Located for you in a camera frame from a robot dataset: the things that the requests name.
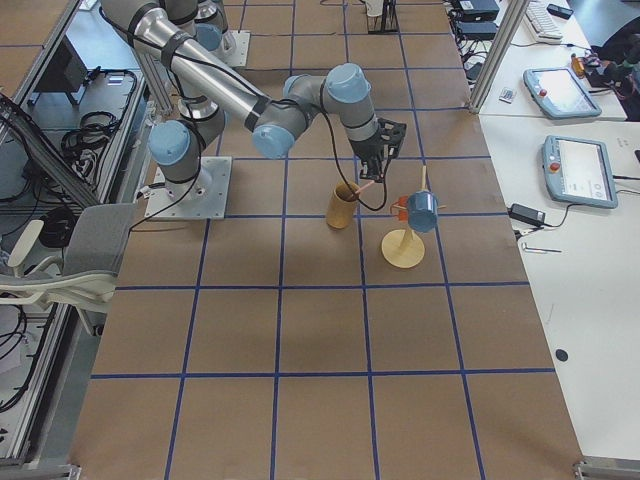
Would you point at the far teach pendant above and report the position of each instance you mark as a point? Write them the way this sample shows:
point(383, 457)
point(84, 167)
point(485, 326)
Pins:
point(559, 93)

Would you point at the orange mug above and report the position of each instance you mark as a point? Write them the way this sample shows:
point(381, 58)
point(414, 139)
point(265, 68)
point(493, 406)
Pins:
point(399, 208)

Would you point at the teach pendant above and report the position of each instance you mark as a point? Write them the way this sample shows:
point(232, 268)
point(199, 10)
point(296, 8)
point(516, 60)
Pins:
point(559, 93)
point(578, 171)

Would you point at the bamboo chopstick holder cylinder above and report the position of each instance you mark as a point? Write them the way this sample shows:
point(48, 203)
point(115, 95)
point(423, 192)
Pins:
point(342, 205)

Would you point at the white keyboard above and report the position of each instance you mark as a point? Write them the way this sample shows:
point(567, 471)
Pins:
point(541, 24)

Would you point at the white mug far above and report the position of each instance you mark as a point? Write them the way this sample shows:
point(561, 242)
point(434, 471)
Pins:
point(374, 8)

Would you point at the black electronics box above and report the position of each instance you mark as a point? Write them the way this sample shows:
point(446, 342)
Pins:
point(475, 10)

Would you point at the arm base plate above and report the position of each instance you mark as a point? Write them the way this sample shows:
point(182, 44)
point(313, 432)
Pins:
point(204, 198)
point(235, 49)

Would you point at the near teach pendant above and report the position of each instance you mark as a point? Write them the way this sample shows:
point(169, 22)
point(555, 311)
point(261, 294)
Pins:
point(578, 171)

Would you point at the aluminium frame post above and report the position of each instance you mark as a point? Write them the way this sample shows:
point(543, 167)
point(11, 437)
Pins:
point(511, 19)

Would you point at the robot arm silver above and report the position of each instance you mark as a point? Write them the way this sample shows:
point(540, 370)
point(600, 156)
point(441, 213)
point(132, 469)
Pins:
point(181, 36)
point(206, 20)

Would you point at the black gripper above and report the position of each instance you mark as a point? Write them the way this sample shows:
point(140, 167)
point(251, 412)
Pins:
point(363, 149)

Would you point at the blue mug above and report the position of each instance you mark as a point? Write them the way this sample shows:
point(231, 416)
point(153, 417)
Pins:
point(422, 209)

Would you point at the small remote control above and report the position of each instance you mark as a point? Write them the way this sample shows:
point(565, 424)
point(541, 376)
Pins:
point(507, 95)

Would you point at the black power adapter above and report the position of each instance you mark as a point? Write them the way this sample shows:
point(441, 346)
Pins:
point(526, 215)

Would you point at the black wire cup rack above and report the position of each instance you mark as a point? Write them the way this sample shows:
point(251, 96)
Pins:
point(387, 23)

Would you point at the grey office chair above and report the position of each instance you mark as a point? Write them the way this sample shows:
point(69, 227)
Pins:
point(85, 276)

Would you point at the wooden mug tree stand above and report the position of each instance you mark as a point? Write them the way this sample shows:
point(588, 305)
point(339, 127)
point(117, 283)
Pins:
point(403, 248)

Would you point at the pink chopstick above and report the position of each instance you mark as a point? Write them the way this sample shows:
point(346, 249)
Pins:
point(362, 188)

